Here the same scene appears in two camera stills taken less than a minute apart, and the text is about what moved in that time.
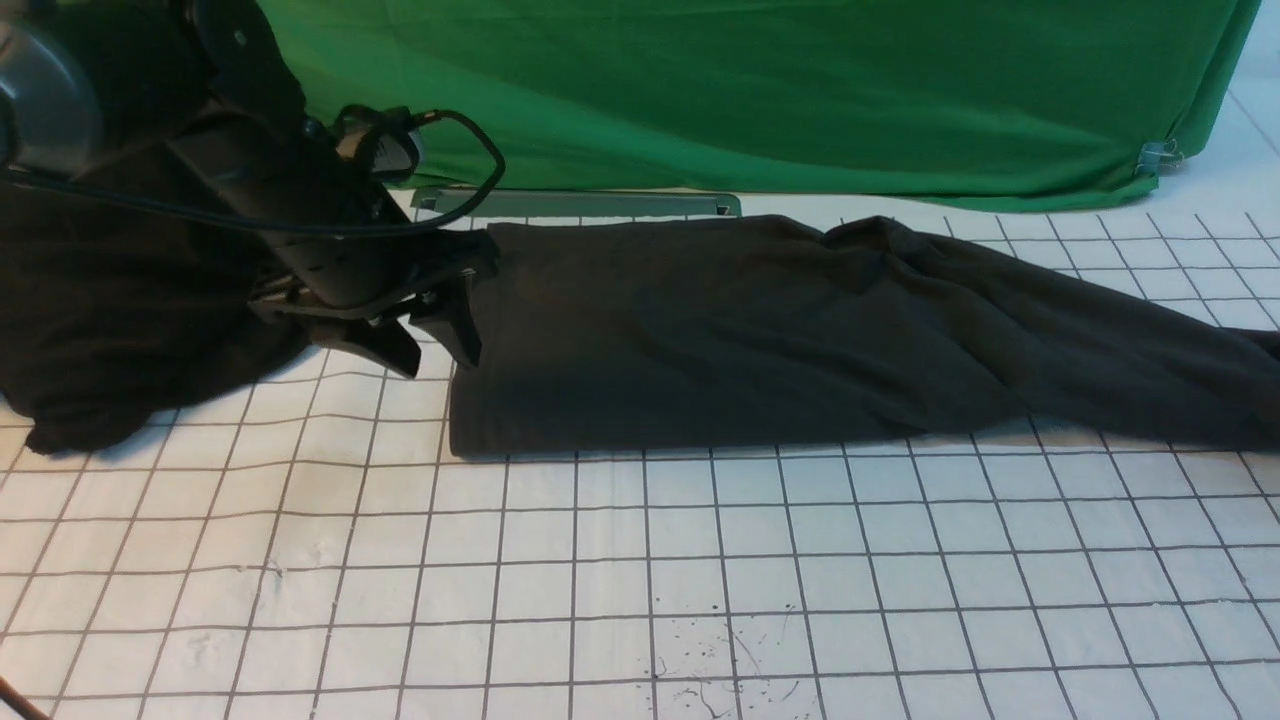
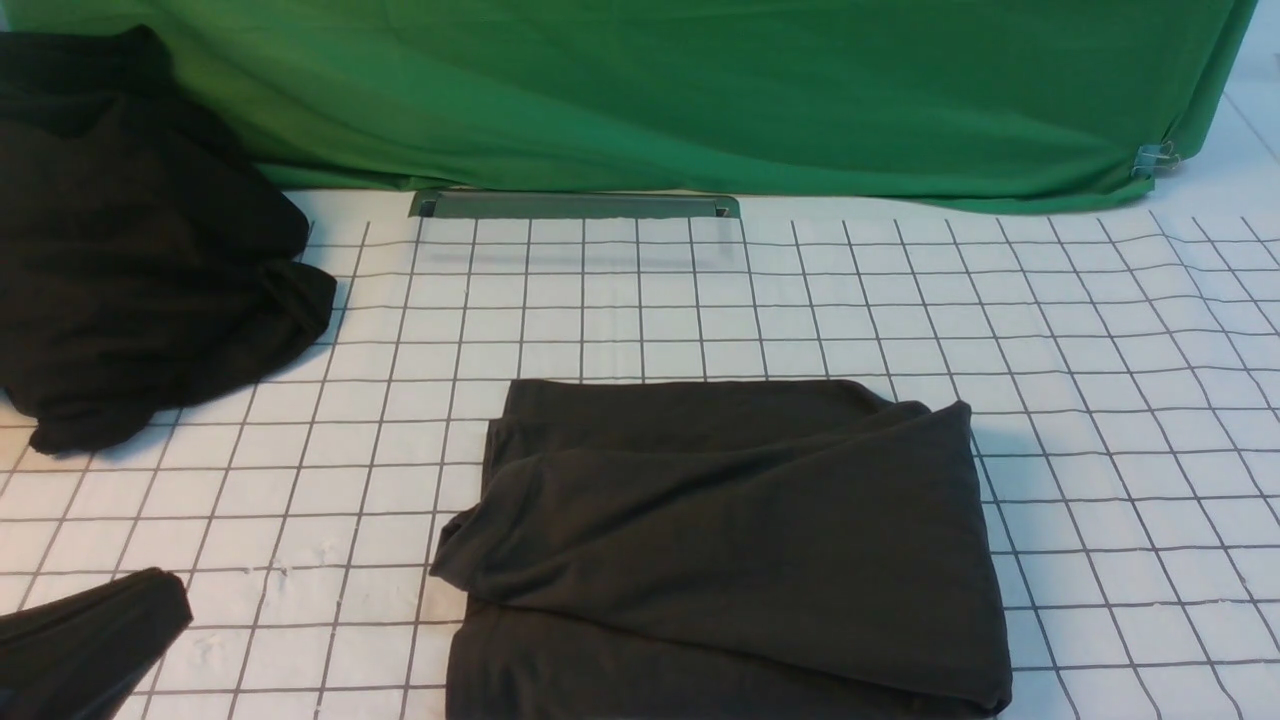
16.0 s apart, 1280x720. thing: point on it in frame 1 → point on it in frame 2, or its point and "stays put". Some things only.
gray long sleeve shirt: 662,334 → 647,549
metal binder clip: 1158,156 stays put
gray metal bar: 576,204 stays put
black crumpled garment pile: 115,317 stays put
